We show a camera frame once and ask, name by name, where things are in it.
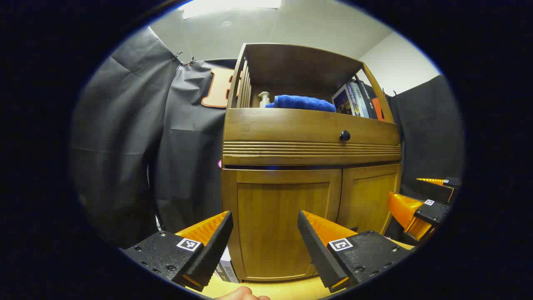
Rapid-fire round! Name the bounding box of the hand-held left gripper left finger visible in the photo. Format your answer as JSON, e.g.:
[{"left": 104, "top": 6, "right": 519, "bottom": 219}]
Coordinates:
[{"left": 124, "top": 210, "right": 234, "bottom": 292}]

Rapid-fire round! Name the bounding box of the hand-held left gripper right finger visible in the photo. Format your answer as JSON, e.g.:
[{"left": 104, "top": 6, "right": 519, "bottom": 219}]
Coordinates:
[{"left": 297, "top": 210, "right": 413, "bottom": 293}]

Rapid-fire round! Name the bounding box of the wooden shoe cabinet door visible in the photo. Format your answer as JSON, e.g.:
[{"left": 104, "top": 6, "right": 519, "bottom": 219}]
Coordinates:
[
  {"left": 222, "top": 169, "right": 343, "bottom": 282},
  {"left": 336, "top": 163, "right": 401, "bottom": 236}
]

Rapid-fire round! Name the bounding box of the wooden double-door shoe cabinet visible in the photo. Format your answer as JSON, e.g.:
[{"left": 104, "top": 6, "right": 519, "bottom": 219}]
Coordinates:
[{"left": 221, "top": 42, "right": 403, "bottom": 283}]

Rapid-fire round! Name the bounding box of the wooden ribbed cabinet drawer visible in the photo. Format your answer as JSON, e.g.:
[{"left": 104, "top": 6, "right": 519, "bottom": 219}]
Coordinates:
[{"left": 223, "top": 108, "right": 402, "bottom": 166}]

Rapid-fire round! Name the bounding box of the orange book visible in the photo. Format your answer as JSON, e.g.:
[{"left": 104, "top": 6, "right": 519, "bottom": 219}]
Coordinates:
[{"left": 371, "top": 97, "right": 386, "bottom": 121}]

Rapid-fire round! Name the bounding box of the black book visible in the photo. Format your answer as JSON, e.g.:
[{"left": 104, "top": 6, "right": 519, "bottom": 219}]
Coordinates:
[{"left": 356, "top": 79, "right": 379, "bottom": 120}]

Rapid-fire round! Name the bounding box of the dark purple book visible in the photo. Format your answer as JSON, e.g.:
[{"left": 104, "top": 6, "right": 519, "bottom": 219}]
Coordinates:
[{"left": 332, "top": 85, "right": 354, "bottom": 115}]

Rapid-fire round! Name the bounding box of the black backdrop cloth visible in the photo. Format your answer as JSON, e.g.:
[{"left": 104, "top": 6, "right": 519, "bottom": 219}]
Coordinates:
[{"left": 71, "top": 26, "right": 465, "bottom": 250}]

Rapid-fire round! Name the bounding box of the blue towel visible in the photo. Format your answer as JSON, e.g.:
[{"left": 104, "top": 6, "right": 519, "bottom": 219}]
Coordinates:
[{"left": 265, "top": 95, "right": 336, "bottom": 113}]

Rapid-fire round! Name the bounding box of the ceiling light panel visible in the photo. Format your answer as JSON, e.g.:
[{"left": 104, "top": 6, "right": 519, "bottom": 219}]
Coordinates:
[{"left": 183, "top": 0, "right": 282, "bottom": 20}]

